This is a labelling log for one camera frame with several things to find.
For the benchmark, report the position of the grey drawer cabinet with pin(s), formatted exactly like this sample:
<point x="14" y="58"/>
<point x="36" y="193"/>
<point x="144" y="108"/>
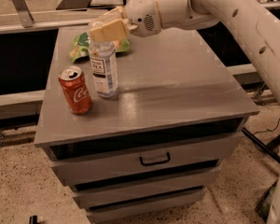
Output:
<point x="174" y="96"/>

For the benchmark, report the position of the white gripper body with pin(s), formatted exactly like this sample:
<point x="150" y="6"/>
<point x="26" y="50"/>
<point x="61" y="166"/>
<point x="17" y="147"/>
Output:
<point x="142" y="13"/>

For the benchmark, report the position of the green chip bag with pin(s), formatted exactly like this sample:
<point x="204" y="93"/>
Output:
<point x="80" y="47"/>

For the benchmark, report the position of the clear plastic water bottle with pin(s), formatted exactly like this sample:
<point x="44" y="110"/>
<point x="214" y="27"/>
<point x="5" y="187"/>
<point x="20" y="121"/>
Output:
<point x="104" y="67"/>

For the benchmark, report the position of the black drawer handle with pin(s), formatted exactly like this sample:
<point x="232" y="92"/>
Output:
<point x="152" y="161"/>

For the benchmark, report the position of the red coke can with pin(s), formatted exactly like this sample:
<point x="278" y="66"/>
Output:
<point x="76" y="93"/>

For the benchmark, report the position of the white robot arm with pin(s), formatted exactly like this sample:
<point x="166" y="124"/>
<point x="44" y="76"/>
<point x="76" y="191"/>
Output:
<point x="255" y="29"/>

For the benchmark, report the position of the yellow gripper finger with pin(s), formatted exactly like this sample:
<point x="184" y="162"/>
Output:
<point x="114" y="30"/>
<point x="118" y="12"/>

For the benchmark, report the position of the black wire basket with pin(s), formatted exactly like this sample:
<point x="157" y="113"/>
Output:
<point x="264" y="204"/>

